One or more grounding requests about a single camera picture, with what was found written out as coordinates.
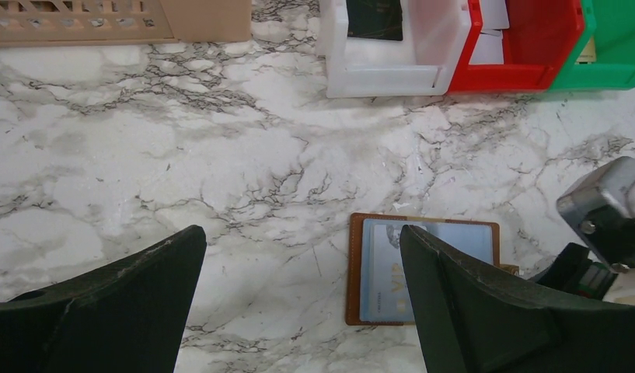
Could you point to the red plastic bin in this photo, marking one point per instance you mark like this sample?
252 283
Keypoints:
539 40

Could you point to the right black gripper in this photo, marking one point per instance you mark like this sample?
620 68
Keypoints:
574 273

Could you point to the white cards in red bin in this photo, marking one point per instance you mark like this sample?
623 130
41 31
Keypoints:
489 46

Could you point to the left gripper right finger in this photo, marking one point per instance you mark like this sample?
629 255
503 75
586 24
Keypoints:
474 317

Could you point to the green plastic bin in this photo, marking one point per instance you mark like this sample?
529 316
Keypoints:
612 24

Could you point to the black card in white bin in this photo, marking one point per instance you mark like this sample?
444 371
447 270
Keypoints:
375 19

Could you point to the white VIP credit card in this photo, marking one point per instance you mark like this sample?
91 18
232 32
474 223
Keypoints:
384 296

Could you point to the white plastic bin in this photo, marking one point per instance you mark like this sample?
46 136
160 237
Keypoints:
421 64

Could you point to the peach plastic file organizer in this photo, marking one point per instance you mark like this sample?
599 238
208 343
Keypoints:
25 23

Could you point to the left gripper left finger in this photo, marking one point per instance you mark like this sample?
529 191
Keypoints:
127 316

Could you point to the brown leather card holder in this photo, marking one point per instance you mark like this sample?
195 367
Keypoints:
479 239

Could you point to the gold cards in green bin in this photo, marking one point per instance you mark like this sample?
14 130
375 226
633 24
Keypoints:
588 54

